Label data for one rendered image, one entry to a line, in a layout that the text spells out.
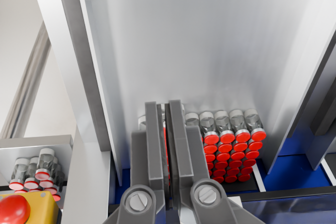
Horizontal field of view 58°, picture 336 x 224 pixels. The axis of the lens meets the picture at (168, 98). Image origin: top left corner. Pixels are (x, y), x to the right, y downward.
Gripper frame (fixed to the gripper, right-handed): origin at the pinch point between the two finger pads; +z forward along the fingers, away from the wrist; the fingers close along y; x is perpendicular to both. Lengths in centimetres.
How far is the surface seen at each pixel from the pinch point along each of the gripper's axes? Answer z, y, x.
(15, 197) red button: 12.0, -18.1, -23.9
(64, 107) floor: 110, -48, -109
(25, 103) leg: 47, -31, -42
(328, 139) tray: 19.6, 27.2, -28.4
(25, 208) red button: 10.7, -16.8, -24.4
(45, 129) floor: 110, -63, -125
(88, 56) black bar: 20.4, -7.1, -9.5
